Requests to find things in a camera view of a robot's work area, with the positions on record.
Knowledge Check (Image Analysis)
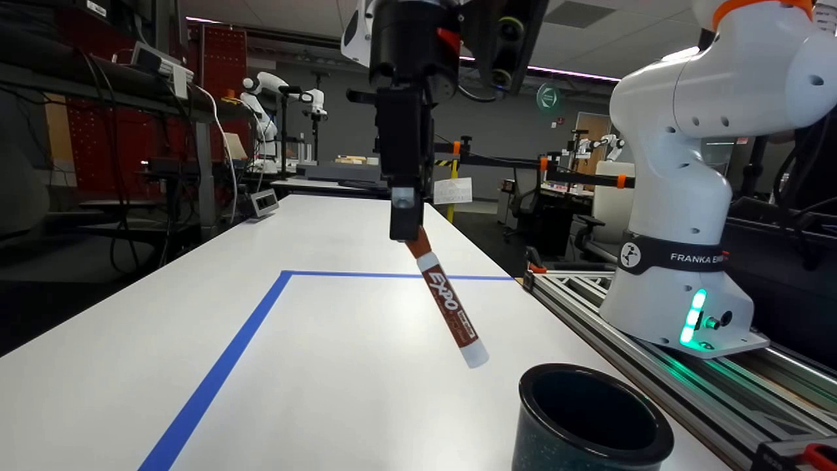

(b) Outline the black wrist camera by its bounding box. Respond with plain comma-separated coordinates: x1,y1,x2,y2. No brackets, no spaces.
460,0,552,99

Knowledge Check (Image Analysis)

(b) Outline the blue tape line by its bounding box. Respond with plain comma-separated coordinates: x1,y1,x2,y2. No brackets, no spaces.
140,267,519,471

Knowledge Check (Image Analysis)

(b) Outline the red wall panel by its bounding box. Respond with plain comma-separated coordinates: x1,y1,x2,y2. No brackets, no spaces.
183,20,252,105

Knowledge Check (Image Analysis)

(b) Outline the red-brown Expo marker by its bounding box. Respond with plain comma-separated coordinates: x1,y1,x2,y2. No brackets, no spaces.
405,227,491,372

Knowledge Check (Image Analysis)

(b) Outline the white power strip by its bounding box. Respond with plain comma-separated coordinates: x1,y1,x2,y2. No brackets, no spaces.
129,40,197,101

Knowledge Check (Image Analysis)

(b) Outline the red clamp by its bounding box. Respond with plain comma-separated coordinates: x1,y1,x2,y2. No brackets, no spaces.
753,439,837,471

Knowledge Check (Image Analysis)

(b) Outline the small grey box device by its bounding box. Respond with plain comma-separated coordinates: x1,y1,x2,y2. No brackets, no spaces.
248,188,282,220

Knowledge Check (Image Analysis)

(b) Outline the black boom with orange joints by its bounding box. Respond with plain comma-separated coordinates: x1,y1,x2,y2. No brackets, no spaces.
434,135,638,192

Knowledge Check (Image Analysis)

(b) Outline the white paper sign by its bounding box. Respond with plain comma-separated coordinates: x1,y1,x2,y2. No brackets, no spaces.
431,176,476,209

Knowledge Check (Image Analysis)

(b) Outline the aluminium rail mounting frame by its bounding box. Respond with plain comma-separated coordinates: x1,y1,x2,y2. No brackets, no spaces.
520,265,837,471

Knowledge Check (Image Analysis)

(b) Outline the dark teal plastic cup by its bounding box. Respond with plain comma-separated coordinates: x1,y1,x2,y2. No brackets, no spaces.
510,362,677,471

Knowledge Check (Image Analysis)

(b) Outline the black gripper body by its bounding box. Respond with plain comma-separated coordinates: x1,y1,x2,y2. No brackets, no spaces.
368,0,465,88

